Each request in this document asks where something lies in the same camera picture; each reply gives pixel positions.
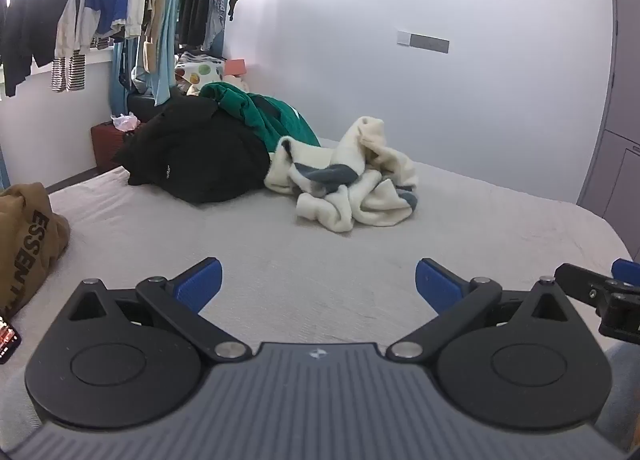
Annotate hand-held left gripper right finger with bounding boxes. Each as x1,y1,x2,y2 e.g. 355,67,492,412
385,258,577,366

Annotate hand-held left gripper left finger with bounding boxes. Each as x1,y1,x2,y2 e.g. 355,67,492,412
67,257,253,365

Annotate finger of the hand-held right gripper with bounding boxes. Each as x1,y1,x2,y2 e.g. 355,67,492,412
611,259,640,287
554,262,640,341

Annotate cream sweater with blue stripes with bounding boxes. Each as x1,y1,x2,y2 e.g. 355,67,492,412
263,116,420,233

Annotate person's leg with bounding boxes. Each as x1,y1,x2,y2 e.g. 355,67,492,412
594,337,640,456

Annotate black garment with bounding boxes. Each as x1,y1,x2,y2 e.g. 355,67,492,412
112,96,273,205

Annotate dark red storage box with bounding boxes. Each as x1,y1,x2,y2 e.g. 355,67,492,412
90,121,132,174

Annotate green garment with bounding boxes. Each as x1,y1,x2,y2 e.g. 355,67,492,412
199,81,321,153

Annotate brown hoodie with black print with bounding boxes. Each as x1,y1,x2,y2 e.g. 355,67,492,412
0,182,71,321

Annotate smartphone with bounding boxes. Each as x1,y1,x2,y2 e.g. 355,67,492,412
0,315,23,366

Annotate polka dot pillow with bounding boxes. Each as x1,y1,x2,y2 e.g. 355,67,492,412
175,59,227,97

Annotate hanging light blue cloth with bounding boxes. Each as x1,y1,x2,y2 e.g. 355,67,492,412
150,0,182,107

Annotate hanging black jacket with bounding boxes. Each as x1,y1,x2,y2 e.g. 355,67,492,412
0,0,90,99

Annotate grey wall panel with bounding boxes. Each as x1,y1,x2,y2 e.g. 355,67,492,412
410,33,450,55

